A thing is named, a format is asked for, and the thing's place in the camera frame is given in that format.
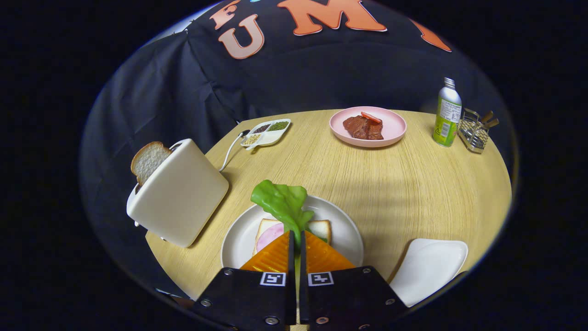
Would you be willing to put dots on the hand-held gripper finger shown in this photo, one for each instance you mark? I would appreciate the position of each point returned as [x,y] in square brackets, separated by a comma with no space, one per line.
[291,294]
[303,294]

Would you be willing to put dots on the green lettuce leaf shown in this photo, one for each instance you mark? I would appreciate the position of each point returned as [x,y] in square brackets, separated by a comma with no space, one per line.
[280,202]

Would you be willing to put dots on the toasted bread slice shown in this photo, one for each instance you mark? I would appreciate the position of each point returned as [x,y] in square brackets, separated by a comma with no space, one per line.
[149,161]

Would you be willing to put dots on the pink ham slice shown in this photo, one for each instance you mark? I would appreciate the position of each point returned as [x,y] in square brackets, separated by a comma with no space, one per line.
[271,234]

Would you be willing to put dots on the white bread slice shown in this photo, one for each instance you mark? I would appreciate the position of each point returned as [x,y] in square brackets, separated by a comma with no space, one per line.
[321,228]

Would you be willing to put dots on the white round plate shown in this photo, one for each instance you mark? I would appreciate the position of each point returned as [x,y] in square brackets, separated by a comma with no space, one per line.
[239,239]

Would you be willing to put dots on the white square plate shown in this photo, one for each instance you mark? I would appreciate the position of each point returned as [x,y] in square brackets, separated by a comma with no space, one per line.
[427,266]

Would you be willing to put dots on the white toaster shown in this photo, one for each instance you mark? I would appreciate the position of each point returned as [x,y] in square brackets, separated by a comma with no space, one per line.
[183,197]

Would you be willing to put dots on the white divided seasoning dish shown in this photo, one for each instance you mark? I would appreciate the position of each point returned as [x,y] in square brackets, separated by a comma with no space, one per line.
[268,137]

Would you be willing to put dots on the brown meat piece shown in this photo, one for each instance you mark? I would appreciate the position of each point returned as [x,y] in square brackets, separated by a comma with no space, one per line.
[360,128]

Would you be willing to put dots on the pink plate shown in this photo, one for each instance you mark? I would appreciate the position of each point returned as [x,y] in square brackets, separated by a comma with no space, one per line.
[390,128]

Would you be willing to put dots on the red sausage slice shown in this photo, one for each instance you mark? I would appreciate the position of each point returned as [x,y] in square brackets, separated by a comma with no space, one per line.
[370,117]

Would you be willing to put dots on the green and silver bottle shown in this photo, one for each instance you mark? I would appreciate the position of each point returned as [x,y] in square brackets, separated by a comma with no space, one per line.
[446,119]

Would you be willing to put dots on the black backdrop cloth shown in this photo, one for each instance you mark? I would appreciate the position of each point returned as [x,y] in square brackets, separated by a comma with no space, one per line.
[183,92]

